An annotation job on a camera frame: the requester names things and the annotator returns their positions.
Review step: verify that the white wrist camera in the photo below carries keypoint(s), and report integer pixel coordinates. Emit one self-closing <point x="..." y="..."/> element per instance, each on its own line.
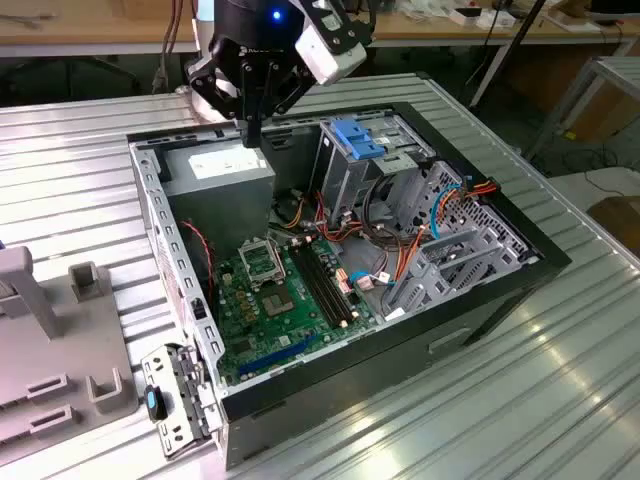
<point x="330" y="55"/>

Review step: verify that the metal disk bay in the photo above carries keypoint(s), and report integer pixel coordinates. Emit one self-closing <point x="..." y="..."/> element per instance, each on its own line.
<point x="440" y="287"/>

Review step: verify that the green motherboard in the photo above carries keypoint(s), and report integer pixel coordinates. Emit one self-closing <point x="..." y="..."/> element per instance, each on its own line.
<point x="300" y="320"/>

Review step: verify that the black PC case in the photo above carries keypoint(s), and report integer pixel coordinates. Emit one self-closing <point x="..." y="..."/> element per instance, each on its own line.
<point x="400" y="360"/>

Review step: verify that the CPU socket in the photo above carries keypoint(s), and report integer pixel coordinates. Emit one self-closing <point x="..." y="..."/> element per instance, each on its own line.
<point x="261" y="262"/>

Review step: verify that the blue drive cage latch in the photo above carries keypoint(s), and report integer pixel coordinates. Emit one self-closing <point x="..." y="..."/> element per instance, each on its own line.
<point x="357" y="137"/>

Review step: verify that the metal slot retainer bracket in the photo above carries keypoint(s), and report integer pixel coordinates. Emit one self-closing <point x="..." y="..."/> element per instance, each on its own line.
<point x="157" y="365"/>

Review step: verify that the blue expansion slot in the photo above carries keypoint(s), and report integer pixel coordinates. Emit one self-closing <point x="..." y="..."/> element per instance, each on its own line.
<point x="277" y="355"/>

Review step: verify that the brown cardboard box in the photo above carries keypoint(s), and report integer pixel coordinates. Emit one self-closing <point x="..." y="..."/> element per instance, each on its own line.
<point x="610" y="115"/>
<point x="617" y="215"/>

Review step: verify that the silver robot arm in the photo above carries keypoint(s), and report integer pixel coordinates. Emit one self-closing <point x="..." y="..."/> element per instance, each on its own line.
<point x="204" y="30"/>

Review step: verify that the beige board connector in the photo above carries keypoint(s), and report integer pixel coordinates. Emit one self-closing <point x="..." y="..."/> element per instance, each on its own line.
<point x="343" y="281"/>

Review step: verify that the black stand pole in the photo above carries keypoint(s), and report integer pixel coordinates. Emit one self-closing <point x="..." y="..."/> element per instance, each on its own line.
<point x="504" y="55"/>

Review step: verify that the black RAM slot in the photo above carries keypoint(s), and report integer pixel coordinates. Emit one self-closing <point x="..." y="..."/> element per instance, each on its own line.
<point x="312" y="285"/>
<point x="332" y="285"/>
<point x="319" y="285"/>
<point x="326" y="285"/>

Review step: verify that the white flat box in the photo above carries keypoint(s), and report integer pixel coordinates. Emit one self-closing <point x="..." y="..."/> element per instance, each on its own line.
<point x="497" y="21"/>

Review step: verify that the grey parts rack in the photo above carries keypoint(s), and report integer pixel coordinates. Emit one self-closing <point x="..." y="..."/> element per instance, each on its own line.
<point x="75" y="340"/>

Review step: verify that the metal drive cage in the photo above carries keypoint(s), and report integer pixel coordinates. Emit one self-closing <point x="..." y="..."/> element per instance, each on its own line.
<point x="340" y="180"/>

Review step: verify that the brown square chipset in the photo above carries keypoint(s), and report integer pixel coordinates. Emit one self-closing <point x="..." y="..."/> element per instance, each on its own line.
<point x="277" y="302"/>

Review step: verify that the grey power supply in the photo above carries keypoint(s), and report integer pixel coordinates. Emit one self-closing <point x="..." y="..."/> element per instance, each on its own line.
<point x="220" y="200"/>

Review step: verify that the white black small box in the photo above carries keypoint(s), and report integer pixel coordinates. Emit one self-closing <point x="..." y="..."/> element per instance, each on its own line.
<point x="465" y="19"/>

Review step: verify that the aluminium frame table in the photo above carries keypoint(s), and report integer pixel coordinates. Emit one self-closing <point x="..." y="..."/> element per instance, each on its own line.
<point x="561" y="110"/>

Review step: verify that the wooden desk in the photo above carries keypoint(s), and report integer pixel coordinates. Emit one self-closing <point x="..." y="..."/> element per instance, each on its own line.
<point x="425" y="27"/>
<point x="100" y="25"/>

